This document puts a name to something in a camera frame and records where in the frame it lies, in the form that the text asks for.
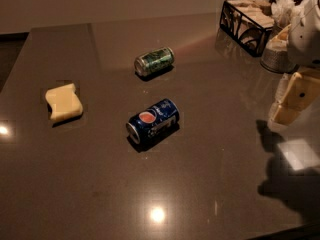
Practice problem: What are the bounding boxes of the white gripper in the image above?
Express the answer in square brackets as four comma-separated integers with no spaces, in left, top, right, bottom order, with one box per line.
[269,0,320,126]

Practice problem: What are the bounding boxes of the blue pepsi can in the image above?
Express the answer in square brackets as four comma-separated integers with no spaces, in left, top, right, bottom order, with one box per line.
[126,98,180,145]

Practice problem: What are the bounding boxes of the green soda can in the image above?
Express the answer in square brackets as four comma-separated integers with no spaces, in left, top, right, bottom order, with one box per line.
[134,47,174,77]

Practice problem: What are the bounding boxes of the silver mesh cup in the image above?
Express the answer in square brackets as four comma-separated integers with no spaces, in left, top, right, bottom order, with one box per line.
[259,24,299,74]

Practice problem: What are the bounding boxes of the white plastic bag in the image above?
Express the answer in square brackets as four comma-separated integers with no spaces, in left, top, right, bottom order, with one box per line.
[271,0,305,28]

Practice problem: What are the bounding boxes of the yellow sponge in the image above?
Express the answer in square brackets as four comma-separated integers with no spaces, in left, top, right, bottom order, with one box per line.
[45,83,83,123]

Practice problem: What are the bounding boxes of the black wire basket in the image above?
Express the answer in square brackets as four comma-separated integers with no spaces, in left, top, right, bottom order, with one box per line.
[220,0,274,57]

